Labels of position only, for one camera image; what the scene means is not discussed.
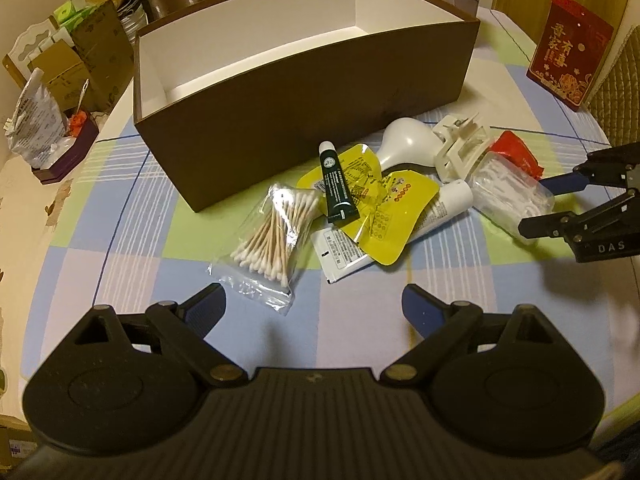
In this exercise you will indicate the clear bag of floss picks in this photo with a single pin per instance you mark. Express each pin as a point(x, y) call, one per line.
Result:
point(505, 190)

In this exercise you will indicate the red packet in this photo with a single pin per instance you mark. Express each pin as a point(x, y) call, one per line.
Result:
point(515, 152)

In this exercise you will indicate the white wooden chair back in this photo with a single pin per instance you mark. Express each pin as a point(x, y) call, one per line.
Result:
point(25, 45)

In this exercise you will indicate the small cardboard box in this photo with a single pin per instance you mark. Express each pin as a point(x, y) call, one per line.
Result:
point(60, 72)

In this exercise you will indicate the red gift box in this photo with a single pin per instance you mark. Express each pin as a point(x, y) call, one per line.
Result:
point(570, 55)

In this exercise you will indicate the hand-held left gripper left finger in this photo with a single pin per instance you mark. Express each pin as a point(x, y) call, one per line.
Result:
point(206, 305)

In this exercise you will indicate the brown cardboard box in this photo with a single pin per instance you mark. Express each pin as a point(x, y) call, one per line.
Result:
point(280, 120)

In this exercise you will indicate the yellow snack packet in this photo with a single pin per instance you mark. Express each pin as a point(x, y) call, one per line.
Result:
point(395, 215)

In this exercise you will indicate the dark green tube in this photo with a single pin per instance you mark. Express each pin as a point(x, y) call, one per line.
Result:
point(337, 185)

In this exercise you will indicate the white plastic spoon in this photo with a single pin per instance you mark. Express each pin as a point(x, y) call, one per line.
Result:
point(405, 140)

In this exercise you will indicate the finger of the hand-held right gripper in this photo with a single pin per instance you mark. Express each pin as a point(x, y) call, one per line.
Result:
point(562, 182)
point(540, 227)

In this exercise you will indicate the white plastic bag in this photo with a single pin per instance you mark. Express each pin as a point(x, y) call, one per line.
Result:
point(35, 120)

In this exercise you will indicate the white hair claw clip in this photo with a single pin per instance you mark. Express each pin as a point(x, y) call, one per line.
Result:
point(460, 150)

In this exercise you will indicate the white sachet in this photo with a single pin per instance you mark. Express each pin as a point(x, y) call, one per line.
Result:
point(340, 255)

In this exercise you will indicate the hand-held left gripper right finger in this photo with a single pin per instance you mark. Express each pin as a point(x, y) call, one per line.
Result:
point(422, 307)

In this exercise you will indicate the quilted chair cushion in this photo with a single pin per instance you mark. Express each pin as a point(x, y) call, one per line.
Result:
point(617, 80)

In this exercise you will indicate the purple box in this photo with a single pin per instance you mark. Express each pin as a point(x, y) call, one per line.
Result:
point(70, 152)

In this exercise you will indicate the green tissue pack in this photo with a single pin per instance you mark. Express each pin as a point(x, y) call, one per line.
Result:
point(72, 10)

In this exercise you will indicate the bag of cotton swabs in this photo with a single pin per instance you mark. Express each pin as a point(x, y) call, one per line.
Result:
point(272, 240)

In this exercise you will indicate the white lotion tube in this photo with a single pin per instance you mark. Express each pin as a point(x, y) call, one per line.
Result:
point(447, 205)

